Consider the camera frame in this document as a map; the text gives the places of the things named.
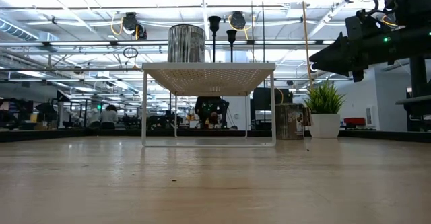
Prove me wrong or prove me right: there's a white perforated metal shelf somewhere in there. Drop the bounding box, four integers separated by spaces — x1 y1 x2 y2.
141 61 277 148

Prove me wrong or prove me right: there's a silver tin can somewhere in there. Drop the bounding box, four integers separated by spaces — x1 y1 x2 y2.
167 24 206 63
275 102 312 141

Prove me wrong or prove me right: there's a gray computer desk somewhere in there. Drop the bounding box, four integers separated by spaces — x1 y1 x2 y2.
395 95 431 133

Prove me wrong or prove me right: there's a black ceiling cord reel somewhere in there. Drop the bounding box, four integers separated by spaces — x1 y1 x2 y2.
230 11 247 30
121 11 148 40

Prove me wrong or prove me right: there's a black candlestick holder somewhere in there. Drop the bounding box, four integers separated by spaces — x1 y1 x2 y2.
208 15 222 63
226 29 238 63

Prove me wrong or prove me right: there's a black aluminium table frame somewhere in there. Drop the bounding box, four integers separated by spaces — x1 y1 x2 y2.
0 128 431 143

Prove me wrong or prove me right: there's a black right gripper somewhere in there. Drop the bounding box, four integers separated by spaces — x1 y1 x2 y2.
309 15 393 83

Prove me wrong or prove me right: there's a person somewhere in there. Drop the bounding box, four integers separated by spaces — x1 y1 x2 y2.
99 104 119 130

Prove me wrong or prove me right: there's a yellow hanging cable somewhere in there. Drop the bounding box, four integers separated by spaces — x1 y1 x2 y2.
300 0 313 87

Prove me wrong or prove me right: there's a black background screen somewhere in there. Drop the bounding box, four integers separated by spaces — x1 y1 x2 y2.
252 87 294 112

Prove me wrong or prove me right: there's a black computer monitor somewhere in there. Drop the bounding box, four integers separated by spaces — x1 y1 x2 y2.
408 55 429 99

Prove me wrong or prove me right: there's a red box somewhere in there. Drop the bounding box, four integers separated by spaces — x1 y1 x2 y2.
343 117 366 128

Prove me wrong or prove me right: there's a green plant in white pot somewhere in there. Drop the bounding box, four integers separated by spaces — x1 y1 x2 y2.
304 81 347 139

